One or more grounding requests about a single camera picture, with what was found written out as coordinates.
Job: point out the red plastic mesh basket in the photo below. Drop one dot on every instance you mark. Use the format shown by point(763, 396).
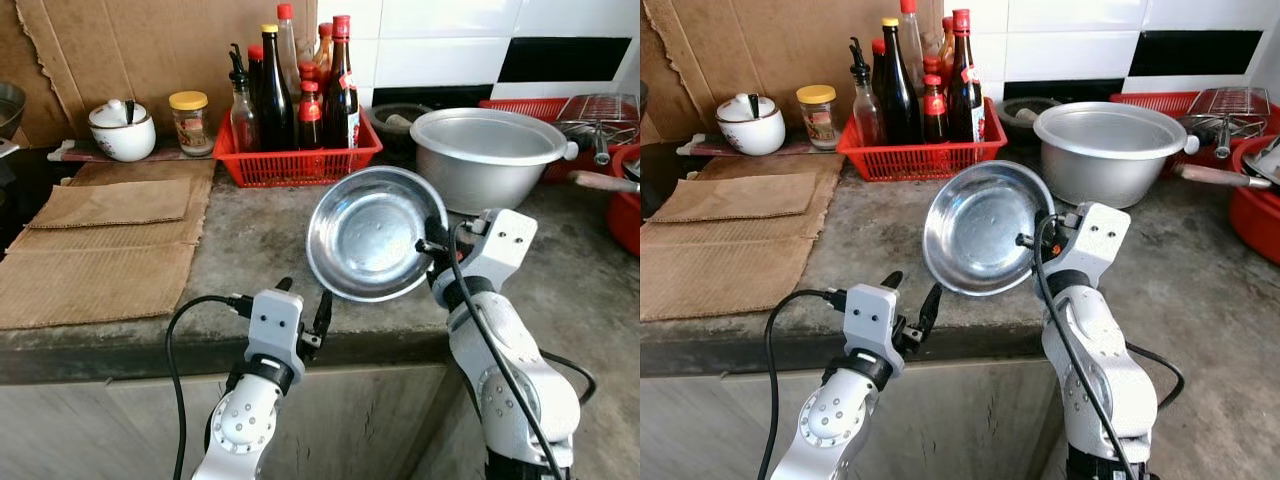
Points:
point(510, 104)
point(925, 160)
point(1145, 98)
point(300, 165)

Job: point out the amber oil bottle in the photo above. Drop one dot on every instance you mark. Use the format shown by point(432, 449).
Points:
point(323, 45)
point(946, 40)

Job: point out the large brown cardboard mat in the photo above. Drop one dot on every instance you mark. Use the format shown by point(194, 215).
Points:
point(730, 275)
point(100, 280)

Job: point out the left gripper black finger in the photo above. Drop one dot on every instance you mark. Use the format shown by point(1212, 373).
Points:
point(323, 310)
point(284, 284)
point(930, 305)
point(892, 280)

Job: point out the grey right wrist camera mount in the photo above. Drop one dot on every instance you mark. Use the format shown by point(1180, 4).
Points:
point(495, 245)
point(1095, 240)

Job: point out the glass jar yellow lid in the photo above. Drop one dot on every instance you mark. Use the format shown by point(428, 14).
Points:
point(817, 120)
point(190, 125)

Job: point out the dark stone mortar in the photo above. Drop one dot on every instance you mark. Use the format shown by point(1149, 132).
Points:
point(395, 118)
point(1020, 112)

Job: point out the glass bottle black pourer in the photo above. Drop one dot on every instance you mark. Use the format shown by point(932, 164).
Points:
point(866, 115)
point(243, 120)

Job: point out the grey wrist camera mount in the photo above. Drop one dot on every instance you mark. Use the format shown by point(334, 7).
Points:
point(275, 320)
point(495, 245)
point(1095, 240)
point(872, 315)

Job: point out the small dark bottle red cap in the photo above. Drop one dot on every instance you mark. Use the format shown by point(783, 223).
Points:
point(934, 115)
point(310, 120)

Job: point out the large dark bottle red cap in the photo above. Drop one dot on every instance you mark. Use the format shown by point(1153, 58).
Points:
point(965, 95)
point(342, 100)

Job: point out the slim dark bottle red cap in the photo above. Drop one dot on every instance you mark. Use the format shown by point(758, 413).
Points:
point(877, 50)
point(255, 60)

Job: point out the torn brown cardboard sheet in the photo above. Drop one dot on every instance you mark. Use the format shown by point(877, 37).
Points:
point(760, 45)
point(120, 50)

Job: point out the steel pot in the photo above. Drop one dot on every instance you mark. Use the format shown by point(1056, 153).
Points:
point(10, 110)

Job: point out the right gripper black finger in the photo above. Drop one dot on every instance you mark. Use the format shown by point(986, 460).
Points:
point(1043, 225)
point(436, 228)

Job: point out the flat tray under jars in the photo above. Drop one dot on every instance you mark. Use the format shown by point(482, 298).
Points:
point(700, 145)
point(70, 150)

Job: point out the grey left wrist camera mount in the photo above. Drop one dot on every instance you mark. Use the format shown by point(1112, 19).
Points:
point(872, 315)
point(275, 320)

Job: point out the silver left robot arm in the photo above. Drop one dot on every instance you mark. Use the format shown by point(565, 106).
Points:
point(835, 415)
point(245, 420)

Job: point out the shallow stainless steel bowl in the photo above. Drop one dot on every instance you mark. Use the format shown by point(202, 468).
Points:
point(980, 230)
point(365, 235)

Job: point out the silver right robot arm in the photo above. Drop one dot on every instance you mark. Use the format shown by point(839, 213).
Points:
point(515, 390)
point(1105, 380)

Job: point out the folded brown cardboard piece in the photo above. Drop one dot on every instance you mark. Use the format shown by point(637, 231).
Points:
point(110, 202)
point(735, 197)

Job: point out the tall clear bottle red cap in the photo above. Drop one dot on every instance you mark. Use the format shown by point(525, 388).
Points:
point(288, 40)
point(910, 35)

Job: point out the aluminium cooking pot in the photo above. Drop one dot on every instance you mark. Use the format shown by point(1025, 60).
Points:
point(1110, 160)
point(490, 165)

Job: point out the dark bottle yellow cap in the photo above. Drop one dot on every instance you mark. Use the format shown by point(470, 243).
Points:
point(275, 100)
point(895, 95)

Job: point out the white ceramic lidded jar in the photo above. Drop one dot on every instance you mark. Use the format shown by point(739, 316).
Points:
point(750, 128)
point(122, 135)

